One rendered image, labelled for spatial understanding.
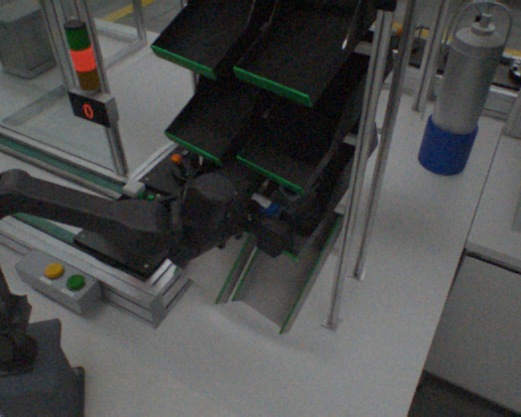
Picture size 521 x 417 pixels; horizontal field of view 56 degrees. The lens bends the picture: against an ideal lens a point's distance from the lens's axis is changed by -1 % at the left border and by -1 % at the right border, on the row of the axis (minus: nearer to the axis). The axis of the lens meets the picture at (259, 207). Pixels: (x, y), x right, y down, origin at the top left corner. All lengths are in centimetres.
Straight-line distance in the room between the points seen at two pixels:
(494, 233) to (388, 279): 37
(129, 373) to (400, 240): 79
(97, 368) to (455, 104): 119
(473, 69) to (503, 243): 49
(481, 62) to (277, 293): 85
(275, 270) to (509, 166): 102
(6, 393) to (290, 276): 56
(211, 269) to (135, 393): 31
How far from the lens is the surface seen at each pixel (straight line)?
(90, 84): 127
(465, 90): 153
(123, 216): 69
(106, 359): 120
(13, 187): 68
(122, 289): 117
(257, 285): 106
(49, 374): 98
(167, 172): 144
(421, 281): 134
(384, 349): 119
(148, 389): 114
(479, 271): 156
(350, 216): 93
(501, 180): 174
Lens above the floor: 186
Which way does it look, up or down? 43 degrees down
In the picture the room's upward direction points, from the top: straight up
